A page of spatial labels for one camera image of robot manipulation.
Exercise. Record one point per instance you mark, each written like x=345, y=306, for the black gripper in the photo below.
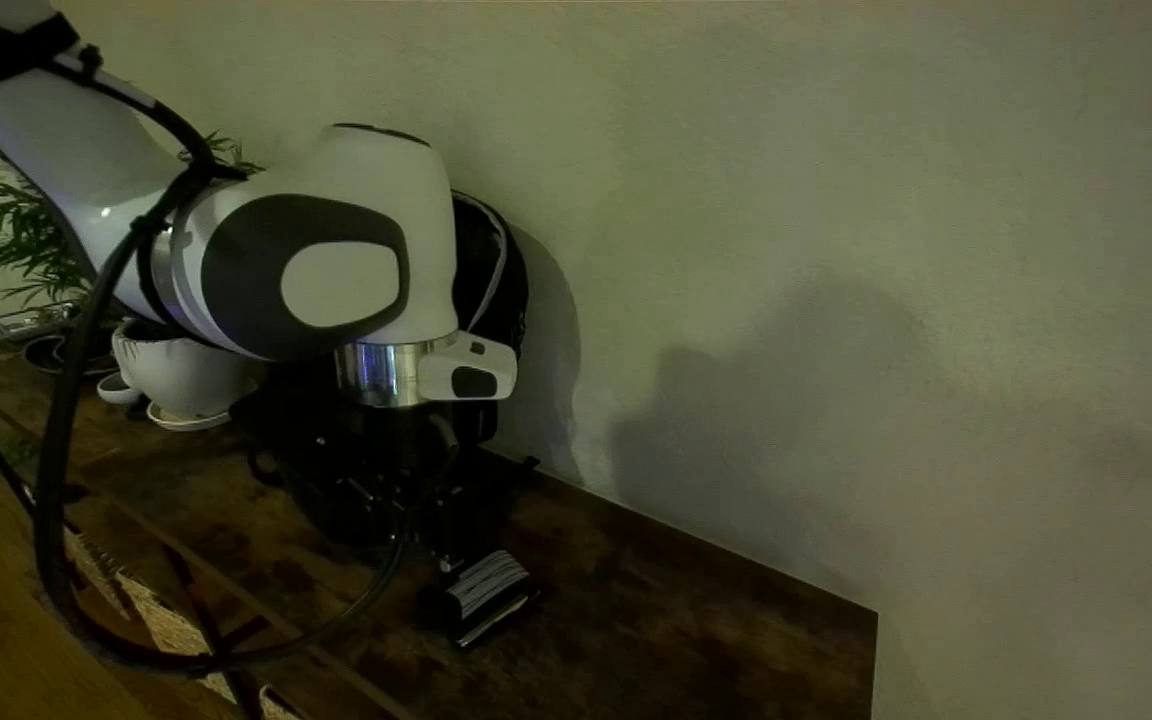
x=380, y=462

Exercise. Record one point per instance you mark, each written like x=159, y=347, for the black backpack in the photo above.
x=500, y=264

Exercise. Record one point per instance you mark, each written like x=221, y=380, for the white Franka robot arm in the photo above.
x=336, y=187

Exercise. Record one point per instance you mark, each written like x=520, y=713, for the white plant pot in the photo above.
x=180, y=380

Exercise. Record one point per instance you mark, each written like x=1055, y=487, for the white floor rug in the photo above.
x=160, y=616

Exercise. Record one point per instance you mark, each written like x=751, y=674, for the small white dish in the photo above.
x=118, y=391

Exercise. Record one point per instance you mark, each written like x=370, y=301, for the dark round planter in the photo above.
x=62, y=350

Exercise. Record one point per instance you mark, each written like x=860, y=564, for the green palm houseplant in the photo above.
x=28, y=245

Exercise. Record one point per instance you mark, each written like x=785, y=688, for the black metal table frame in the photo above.
x=210, y=629

